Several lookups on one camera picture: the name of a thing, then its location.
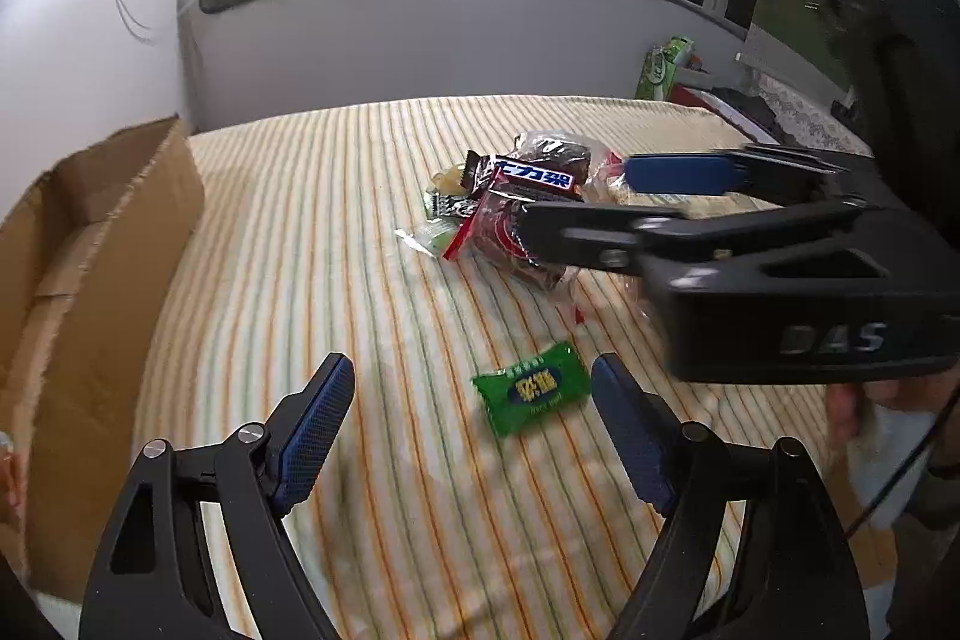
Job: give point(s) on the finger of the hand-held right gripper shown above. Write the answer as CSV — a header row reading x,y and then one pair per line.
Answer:
x,y
675,174
570,231

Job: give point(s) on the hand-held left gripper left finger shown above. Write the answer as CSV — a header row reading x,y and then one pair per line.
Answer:
x,y
315,437

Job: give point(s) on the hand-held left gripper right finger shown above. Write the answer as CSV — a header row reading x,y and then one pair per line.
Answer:
x,y
630,437

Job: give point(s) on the blue white chocolate bar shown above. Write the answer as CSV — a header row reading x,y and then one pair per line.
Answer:
x,y
536,177

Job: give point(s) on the red-edged dark plum packet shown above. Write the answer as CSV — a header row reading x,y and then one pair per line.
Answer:
x,y
496,235

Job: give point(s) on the clear dark snack packet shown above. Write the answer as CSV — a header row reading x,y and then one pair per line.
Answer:
x,y
559,151

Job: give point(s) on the green candy packet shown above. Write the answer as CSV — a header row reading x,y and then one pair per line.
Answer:
x,y
532,389

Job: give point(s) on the cardboard box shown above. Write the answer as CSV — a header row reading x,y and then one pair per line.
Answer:
x,y
90,280

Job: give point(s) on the person's right forearm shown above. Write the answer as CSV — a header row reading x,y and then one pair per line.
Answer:
x,y
896,460

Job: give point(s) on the person's right hand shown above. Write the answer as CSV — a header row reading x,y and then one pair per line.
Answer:
x,y
846,416

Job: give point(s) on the black notebook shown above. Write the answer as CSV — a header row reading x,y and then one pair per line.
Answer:
x,y
750,111

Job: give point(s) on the green tissue pack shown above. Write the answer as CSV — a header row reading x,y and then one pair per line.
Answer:
x,y
664,66

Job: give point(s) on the small dark green packet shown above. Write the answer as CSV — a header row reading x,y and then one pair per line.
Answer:
x,y
448,206

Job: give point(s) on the pale yellow snack packet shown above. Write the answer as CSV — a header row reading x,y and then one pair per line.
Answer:
x,y
448,181

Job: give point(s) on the pale green clear packet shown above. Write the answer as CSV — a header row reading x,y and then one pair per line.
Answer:
x,y
433,235

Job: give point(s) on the lace cloth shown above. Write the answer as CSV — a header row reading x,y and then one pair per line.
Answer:
x,y
810,119

